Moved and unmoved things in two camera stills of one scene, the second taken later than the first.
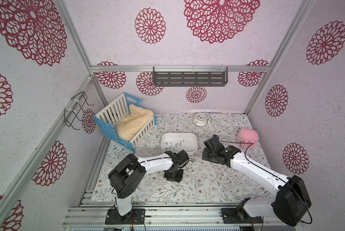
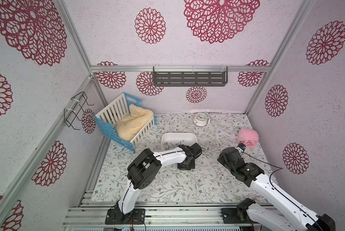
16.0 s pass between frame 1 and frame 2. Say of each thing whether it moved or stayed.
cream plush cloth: stayed
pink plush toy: stayed
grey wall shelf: stayed
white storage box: stayed
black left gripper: moved
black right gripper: moved
